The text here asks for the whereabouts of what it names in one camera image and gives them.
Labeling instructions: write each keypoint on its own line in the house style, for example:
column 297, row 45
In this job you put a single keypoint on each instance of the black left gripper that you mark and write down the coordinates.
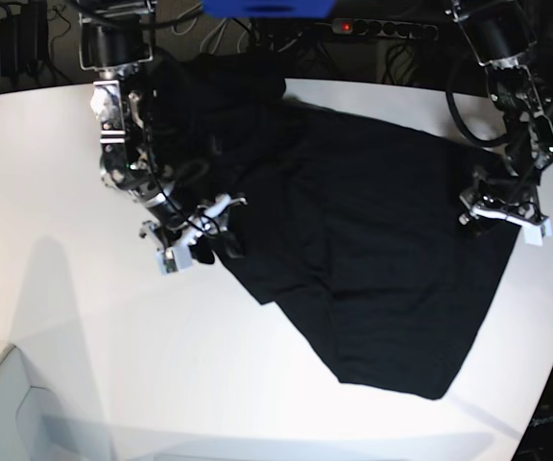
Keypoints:
column 501, row 194

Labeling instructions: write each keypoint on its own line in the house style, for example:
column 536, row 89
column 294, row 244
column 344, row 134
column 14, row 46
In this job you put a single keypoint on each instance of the black device on floor left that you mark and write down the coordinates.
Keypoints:
column 24, row 40

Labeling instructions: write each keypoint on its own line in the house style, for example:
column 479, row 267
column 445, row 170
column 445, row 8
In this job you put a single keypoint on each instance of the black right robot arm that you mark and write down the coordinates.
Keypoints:
column 164, row 166

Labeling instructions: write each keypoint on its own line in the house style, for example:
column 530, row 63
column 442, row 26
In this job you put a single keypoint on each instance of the black t-shirt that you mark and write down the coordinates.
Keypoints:
column 351, row 226

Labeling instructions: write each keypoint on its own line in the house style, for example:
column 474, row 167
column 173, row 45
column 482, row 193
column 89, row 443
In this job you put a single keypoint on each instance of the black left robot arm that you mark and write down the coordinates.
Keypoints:
column 503, row 43

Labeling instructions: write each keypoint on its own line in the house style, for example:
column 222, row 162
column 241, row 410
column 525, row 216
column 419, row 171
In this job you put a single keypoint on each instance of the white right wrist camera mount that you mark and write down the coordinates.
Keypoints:
column 181, row 241

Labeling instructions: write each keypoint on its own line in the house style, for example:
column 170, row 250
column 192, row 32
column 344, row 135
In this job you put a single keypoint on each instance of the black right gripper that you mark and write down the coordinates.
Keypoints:
column 170, row 224

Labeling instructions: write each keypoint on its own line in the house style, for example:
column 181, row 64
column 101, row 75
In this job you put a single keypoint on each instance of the grey bin at table corner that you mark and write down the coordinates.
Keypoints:
column 37, row 424

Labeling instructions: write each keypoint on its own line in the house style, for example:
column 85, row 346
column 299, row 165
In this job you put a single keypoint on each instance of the white power strip red switch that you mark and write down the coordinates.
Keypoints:
column 385, row 29

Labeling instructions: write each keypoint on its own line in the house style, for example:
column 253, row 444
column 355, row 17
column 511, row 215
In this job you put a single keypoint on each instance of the blue box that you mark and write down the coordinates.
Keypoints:
column 269, row 8

